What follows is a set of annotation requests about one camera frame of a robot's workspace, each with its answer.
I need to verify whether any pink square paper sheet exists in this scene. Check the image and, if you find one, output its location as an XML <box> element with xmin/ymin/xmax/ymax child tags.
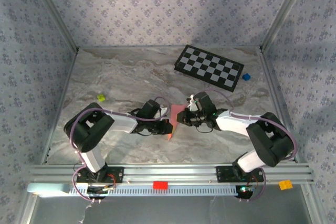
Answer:
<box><xmin>167</xmin><ymin>104</ymin><xmax>187</xmax><ymax>141</ymax></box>

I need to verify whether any aluminium frame post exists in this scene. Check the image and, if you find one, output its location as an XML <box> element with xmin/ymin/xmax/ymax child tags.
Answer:
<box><xmin>259</xmin><ymin>0</ymin><xmax>315</xmax><ymax>51</ymax></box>

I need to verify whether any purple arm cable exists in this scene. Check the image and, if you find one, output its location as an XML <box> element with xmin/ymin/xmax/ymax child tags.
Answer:
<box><xmin>70</xmin><ymin>95</ymin><xmax>171</xmax><ymax>204</ymax></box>
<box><xmin>193</xmin><ymin>89</ymin><xmax>299</xmax><ymax>203</ymax></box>

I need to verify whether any white slotted cable duct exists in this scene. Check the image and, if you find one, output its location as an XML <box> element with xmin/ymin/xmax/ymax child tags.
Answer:
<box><xmin>68</xmin><ymin>184</ymin><xmax>240</xmax><ymax>197</ymax></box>

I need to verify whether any orange toy brick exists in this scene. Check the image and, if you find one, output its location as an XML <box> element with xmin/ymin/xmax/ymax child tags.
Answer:
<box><xmin>278</xmin><ymin>179</ymin><xmax>293</xmax><ymax>191</ymax></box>

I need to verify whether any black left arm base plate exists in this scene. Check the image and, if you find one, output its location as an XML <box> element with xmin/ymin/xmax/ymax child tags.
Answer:
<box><xmin>76</xmin><ymin>166</ymin><xmax>124</xmax><ymax>184</ymax></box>

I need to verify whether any black controller board with lights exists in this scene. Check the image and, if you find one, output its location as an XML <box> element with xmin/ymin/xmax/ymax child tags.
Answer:
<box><xmin>234</xmin><ymin>185</ymin><xmax>257</xmax><ymax>199</ymax></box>

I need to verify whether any red toy brick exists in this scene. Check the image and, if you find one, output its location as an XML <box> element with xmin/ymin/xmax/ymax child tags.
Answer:
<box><xmin>153</xmin><ymin>180</ymin><xmax>169</xmax><ymax>190</ymax></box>

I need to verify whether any black and white checkerboard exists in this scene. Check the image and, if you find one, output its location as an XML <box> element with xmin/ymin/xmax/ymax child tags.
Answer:
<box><xmin>174</xmin><ymin>45</ymin><xmax>245</xmax><ymax>93</ymax></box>

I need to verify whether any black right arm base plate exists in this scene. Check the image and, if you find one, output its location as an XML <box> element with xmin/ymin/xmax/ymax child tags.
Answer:
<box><xmin>215</xmin><ymin>165</ymin><xmax>264</xmax><ymax>183</ymax></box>

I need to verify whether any aluminium side rail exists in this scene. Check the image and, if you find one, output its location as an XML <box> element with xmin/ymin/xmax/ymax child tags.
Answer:
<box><xmin>40</xmin><ymin>49</ymin><xmax>79</xmax><ymax>166</ymax></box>
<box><xmin>258</xmin><ymin>47</ymin><xmax>300</xmax><ymax>164</ymax></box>

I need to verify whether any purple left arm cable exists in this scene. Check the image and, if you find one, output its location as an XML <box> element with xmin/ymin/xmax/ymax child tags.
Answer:
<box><xmin>70</xmin><ymin>95</ymin><xmax>171</xmax><ymax>204</ymax></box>

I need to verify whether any long aluminium base rail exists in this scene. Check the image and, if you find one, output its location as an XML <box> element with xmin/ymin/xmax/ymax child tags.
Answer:
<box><xmin>29</xmin><ymin>163</ymin><xmax>315</xmax><ymax>186</ymax></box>

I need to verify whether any black controller board with wires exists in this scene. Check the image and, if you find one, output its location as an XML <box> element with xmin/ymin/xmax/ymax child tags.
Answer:
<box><xmin>86</xmin><ymin>186</ymin><xmax>116</xmax><ymax>200</ymax></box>

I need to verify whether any white cable connector tag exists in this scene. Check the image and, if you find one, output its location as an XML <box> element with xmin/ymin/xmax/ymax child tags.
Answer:
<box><xmin>186</xmin><ymin>94</ymin><xmax>197</xmax><ymax>111</ymax></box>

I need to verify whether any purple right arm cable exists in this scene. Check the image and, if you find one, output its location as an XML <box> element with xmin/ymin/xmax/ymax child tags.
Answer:
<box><xmin>193</xmin><ymin>89</ymin><xmax>299</xmax><ymax>203</ymax></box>

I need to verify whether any thin aluminium back rail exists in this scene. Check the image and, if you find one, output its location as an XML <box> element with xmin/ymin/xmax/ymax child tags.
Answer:
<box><xmin>77</xmin><ymin>45</ymin><xmax>263</xmax><ymax>51</ymax></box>

